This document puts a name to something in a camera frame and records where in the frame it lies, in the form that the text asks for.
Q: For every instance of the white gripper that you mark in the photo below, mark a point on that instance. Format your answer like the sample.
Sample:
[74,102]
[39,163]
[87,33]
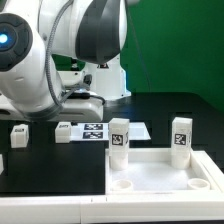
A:
[74,110]

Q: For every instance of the white square table top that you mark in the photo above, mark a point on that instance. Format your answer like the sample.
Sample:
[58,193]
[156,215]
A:
[150,171]

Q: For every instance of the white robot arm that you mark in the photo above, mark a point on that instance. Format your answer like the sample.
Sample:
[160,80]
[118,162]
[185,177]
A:
[60,59]

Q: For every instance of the white tag sheet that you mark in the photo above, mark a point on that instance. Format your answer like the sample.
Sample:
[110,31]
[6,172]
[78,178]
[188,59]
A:
[99,132]

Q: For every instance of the white block at left edge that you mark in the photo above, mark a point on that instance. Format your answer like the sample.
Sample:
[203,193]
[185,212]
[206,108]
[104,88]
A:
[1,164]

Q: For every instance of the white front fence rail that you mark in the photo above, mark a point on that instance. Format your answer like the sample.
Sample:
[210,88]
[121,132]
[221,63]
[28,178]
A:
[192,206]

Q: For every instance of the white fence rail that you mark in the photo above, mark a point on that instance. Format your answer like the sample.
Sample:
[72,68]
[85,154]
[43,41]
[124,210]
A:
[213,170]
[192,206]

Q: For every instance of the white right fence rail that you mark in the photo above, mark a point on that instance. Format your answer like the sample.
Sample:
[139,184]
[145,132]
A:
[213,170]

